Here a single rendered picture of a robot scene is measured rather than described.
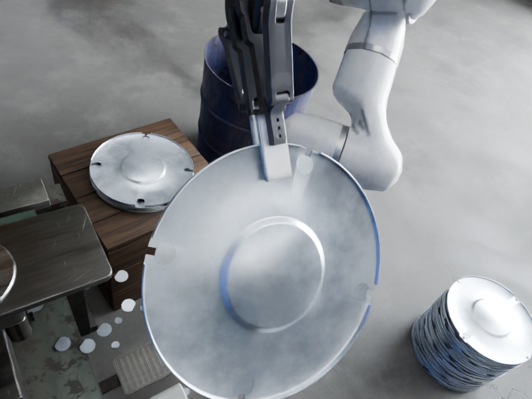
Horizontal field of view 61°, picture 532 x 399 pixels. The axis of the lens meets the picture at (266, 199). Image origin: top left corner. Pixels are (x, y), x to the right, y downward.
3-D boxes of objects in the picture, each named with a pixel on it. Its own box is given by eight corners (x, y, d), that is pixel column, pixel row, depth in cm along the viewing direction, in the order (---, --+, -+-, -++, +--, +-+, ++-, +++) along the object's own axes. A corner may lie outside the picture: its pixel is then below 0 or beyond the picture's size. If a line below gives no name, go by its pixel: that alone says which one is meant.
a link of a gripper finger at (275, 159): (279, 110, 47) (283, 109, 46) (289, 176, 48) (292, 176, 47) (254, 114, 46) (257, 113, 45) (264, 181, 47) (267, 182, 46)
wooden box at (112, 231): (165, 186, 176) (169, 117, 150) (219, 256, 160) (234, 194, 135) (62, 226, 155) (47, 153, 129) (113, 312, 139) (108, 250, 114)
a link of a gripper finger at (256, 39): (268, 0, 45) (275, -6, 44) (286, 111, 47) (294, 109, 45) (233, 1, 44) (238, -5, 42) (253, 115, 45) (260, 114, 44)
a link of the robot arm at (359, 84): (340, 60, 95) (422, 89, 95) (301, 172, 95) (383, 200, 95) (348, 42, 84) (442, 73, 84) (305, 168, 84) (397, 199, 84)
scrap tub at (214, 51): (256, 116, 216) (279, 24, 181) (305, 177, 196) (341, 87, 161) (175, 135, 196) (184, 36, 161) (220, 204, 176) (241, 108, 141)
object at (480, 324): (483, 264, 152) (484, 263, 152) (553, 337, 139) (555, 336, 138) (427, 298, 138) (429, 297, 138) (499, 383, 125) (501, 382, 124)
